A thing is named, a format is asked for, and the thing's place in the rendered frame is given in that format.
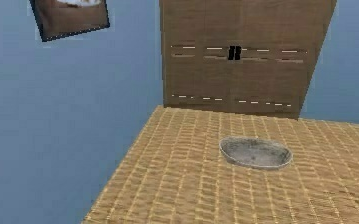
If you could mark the grey oval basket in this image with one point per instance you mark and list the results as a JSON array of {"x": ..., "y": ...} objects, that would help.
[{"x": 255, "y": 153}]

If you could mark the brown wooden wardrobe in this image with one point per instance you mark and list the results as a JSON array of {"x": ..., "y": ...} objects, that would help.
[{"x": 240, "y": 76}]

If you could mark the dark framed wall picture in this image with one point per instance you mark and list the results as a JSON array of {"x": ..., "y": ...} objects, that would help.
[{"x": 74, "y": 20}]

